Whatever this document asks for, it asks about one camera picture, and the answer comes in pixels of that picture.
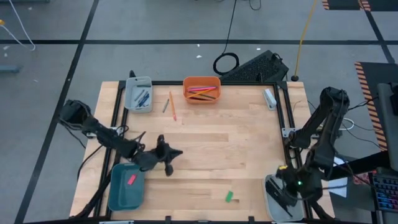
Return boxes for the small light grey bin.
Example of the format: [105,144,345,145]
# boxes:
[124,76,154,113]

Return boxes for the white paper sheet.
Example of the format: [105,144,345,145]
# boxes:
[323,155,349,199]

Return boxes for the grey floor bar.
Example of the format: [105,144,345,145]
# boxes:
[0,64,22,74]

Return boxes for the black mat hazard-striped edge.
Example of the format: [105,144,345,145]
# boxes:
[354,61,398,152]
[322,0,398,12]

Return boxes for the black hanging cable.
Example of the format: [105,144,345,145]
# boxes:
[213,0,241,77]

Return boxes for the green pencil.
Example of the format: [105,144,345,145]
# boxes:
[188,89,216,101]

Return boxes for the black table frame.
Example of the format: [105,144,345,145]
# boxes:
[73,80,335,224]

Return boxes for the black backlit keyboard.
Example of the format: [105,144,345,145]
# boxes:
[371,172,398,215]

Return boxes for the grey monitor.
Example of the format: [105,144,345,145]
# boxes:
[377,82,398,172]

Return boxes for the black pen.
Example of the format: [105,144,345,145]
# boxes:
[273,198,294,218]

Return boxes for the blue crayon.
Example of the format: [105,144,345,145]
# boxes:
[136,93,149,109]

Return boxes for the orange plastic bin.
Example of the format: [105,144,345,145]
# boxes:
[182,76,222,105]

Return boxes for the orange pencil red eraser end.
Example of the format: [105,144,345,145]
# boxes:
[169,90,178,122]

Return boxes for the white floor cable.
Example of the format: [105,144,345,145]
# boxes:
[0,0,37,52]

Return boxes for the large light grey bin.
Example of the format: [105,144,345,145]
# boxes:
[261,173,305,223]

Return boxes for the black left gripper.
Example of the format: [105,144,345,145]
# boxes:
[132,134,183,177]

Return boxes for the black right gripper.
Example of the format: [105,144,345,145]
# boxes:
[266,169,323,208]

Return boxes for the teal plastic bin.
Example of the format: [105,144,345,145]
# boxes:
[108,162,146,213]

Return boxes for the black desk beam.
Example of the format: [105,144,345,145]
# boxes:
[329,150,392,182]

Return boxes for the yellow hanging cable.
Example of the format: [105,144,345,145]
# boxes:
[291,0,318,82]

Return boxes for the white cable coil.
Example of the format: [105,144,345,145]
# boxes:
[340,117,355,131]

